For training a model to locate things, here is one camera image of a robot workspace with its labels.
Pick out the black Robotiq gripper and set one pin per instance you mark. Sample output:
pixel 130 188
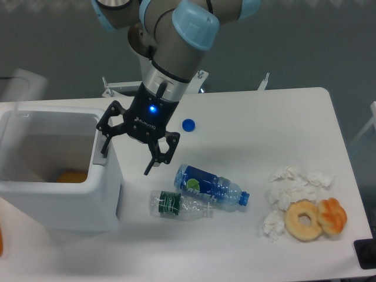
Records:
pixel 149 120

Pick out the white push-lid trash can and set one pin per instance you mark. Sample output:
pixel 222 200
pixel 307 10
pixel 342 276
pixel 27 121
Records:
pixel 53 167

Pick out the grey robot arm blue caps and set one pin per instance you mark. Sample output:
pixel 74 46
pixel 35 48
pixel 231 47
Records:
pixel 177 35

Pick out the orange object inside can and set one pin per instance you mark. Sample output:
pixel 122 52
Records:
pixel 72 177

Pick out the blue bottle cap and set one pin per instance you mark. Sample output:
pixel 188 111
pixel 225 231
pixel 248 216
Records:
pixel 188 125

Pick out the green label clear bottle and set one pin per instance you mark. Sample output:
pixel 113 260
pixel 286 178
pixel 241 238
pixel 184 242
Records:
pixel 176 206

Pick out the blue label plastic bottle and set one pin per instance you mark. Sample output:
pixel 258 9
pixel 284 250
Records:
pixel 207 187

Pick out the crumpled white tissue middle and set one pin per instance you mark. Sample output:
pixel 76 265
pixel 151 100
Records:
pixel 283 193

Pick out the crumpled white tissue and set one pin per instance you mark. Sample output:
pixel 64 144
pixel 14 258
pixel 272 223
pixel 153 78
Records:
pixel 283 173
pixel 320 179
pixel 283 193
pixel 273 226

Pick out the crumpled white tissue upper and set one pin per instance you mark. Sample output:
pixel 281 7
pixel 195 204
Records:
pixel 283 173

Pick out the orange object at edge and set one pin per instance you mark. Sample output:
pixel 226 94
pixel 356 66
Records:
pixel 1 243

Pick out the crumpled white tissue lower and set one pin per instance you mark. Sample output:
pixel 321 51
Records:
pixel 273 226

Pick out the crumpled white tissue right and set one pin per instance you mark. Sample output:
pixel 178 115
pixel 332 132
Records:
pixel 320 179

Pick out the orange glazed twisted bread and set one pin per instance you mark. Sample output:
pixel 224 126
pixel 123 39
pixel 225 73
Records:
pixel 331 216

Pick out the black device at edge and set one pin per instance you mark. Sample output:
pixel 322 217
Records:
pixel 365 251

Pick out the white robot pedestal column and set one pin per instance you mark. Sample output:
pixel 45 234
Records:
pixel 145 64

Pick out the white metal base frame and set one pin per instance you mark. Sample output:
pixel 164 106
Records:
pixel 118 89

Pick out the plain ring donut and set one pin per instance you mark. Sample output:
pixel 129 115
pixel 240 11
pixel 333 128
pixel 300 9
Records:
pixel 301 221

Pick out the white frame at right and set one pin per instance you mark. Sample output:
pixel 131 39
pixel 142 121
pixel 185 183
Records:
pixel 367 128

